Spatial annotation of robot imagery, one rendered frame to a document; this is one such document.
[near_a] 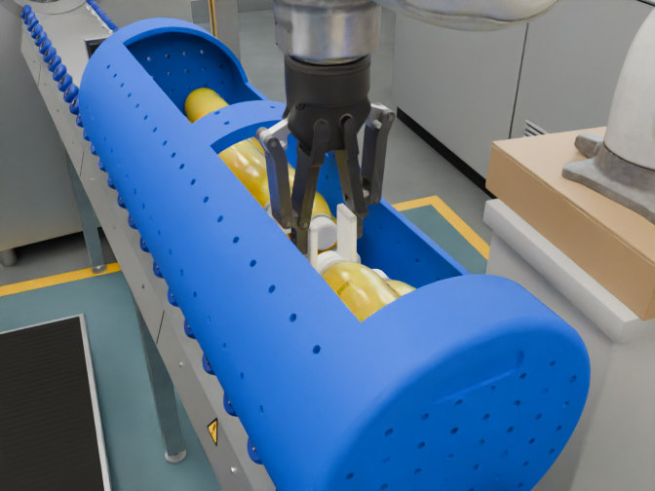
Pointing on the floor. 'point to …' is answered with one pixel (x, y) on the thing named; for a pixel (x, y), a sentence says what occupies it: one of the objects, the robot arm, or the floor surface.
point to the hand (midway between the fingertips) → (327, 245)
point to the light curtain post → (225, 23)
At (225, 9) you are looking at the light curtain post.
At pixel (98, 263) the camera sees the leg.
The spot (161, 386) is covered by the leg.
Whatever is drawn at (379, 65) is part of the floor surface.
